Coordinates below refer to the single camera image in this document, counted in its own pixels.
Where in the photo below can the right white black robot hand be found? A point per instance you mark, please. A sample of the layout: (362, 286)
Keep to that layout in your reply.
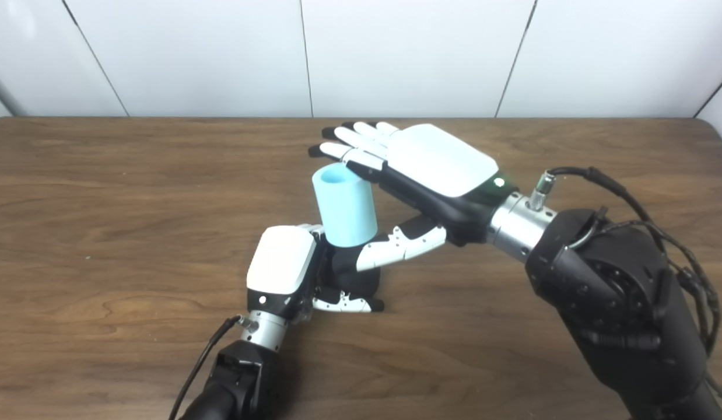
(442, 163)

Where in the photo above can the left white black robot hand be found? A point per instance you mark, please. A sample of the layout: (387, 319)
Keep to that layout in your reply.
(279, 262)

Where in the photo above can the black plastic cup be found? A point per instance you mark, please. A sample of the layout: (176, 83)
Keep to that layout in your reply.
(354, 274)

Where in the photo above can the light blue plastic cup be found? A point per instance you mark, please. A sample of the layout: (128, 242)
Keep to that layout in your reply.
(344, 204)

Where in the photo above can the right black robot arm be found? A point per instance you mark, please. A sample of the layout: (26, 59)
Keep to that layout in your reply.
(617, 291)

